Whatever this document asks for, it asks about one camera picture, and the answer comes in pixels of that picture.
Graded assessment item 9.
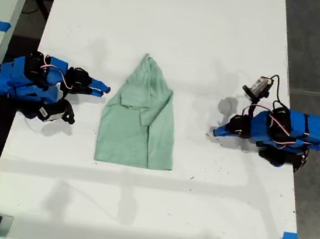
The pale green T-shirt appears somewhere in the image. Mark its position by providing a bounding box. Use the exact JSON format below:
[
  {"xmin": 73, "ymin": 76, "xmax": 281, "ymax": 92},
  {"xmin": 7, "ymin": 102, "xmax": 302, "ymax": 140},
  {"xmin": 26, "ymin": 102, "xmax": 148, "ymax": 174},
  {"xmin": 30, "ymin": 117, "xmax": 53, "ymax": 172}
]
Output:
[{"xmin": 92, "ymin": 47, "xmax": 188, "ymax": 172}]

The red and white wire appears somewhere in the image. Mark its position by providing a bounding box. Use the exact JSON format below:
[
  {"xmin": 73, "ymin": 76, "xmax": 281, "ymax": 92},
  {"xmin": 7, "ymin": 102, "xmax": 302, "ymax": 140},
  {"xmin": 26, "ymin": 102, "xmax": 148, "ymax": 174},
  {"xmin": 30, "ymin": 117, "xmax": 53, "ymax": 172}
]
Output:
[
  {"xmin": 264, "ymin": 110, "xmax": 305, "ymax": 151},
  {"xmin": 38, "ymin": 54, "xmax": 78, "ymax": 92}
]

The black camera stalk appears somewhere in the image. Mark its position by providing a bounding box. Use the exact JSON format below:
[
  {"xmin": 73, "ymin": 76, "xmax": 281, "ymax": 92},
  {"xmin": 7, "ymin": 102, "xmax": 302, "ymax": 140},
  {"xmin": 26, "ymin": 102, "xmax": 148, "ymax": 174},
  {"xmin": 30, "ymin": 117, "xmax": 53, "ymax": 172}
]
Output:
[{"xmin": 247, "ymin": 94, "xmax": 263, "ymax": 117}]

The silver and black camera box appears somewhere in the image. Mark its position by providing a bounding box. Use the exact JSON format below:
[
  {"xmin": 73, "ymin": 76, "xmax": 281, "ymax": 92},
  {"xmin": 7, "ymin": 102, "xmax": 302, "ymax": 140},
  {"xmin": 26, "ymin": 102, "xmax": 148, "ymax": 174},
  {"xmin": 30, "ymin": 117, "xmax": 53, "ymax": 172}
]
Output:
[{"xmin": 241, "ymin": 74, "xmax": 273, "ymax": 101}]

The black camera cable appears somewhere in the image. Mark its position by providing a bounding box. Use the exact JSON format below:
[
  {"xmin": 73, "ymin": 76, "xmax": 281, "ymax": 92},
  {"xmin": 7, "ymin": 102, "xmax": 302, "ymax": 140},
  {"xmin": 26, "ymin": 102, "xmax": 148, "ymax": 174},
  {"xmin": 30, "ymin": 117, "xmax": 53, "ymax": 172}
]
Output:
[{"xmin": 267, "ymin": 74, "xmax": 284, "ymax": 110}]

